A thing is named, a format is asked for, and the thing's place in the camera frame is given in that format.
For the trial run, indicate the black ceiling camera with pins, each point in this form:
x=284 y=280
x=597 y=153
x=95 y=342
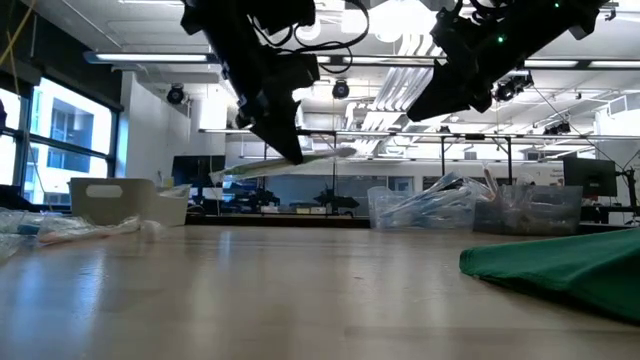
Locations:
x=510 y=89
x=557 y=128
x=176 y=94
x=340 y=89

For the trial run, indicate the black table frame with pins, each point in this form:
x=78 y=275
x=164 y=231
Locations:
x=300 y=220

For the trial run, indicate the black overhead rig frame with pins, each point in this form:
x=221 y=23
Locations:
x=400 y=134

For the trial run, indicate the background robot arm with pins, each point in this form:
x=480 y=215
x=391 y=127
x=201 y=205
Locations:
x=340 y=200
x=262 y=197

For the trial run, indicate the large window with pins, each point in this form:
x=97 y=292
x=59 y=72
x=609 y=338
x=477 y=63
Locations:
x=75 y=165

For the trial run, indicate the smoky grey plastic bin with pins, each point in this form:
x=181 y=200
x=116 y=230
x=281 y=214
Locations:
x=550 y=215

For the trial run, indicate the black monitor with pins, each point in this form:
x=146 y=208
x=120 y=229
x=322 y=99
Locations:
x=197 y=165
x=590 y=176

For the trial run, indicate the frosted white plastic bin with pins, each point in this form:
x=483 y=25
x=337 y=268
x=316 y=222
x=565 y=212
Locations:
x=125 y=200

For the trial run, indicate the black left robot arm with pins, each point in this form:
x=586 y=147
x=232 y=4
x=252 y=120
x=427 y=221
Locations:
x=220 y=30

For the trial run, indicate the ceiling light strip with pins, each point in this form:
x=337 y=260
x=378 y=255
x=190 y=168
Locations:
x=615 y=64
x=390 y=59
x=550 y=63
x=150 y=57

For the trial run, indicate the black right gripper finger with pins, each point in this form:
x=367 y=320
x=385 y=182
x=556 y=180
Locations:
x=450 y=95

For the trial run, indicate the orange toothbrush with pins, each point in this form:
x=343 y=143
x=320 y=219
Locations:
x=90 y=231
x=492 y=185

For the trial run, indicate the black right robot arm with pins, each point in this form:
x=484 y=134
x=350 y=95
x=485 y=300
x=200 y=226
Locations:
x=560 y=20

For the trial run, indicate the green cloth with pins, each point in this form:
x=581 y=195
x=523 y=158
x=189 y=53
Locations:
x=575 y=270

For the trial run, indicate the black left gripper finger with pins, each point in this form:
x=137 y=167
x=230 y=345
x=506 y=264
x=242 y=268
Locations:
x=285 y=142

